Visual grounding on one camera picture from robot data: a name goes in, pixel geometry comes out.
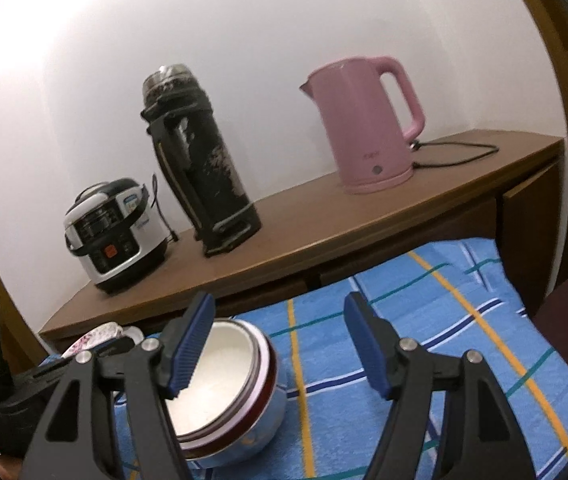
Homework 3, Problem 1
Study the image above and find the blue plaid cloth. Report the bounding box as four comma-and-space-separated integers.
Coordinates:
39, 238, 568, 480

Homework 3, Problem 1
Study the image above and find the black thermos flask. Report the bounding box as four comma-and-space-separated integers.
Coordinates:
140, 63, 263, 258

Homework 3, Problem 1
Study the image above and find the red rimmed bowl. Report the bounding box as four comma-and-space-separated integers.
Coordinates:
161, 319, 289, 468

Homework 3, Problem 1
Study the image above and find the white black rice cooker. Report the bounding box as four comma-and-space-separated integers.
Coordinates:
64, 178, 172, 295

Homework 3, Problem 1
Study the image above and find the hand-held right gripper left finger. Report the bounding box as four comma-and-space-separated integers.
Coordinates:
21, 291, 216, 480

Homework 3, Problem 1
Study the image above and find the black kettle cord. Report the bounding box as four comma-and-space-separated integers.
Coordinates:
410, 139, 499, 170

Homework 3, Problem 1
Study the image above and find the pink floral plate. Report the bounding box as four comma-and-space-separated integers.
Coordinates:
61, 323, 125, 361

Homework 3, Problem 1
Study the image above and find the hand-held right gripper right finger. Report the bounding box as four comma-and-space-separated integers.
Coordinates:
344, 292, 537, 480

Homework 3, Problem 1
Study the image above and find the wooden door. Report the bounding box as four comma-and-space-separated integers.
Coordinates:
498, 0, 568, 321

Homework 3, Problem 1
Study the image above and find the wooden cabinet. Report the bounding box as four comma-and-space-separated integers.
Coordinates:
38, 129, 567, 356

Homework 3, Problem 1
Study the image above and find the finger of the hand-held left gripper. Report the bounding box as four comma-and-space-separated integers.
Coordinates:
95, 337, 140, 357

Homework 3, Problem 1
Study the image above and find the black cooker cord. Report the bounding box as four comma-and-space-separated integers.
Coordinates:
150, 172, 179, 242

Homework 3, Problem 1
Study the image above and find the pink electric kettle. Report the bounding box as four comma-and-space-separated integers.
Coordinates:
300, 56, 427, 196

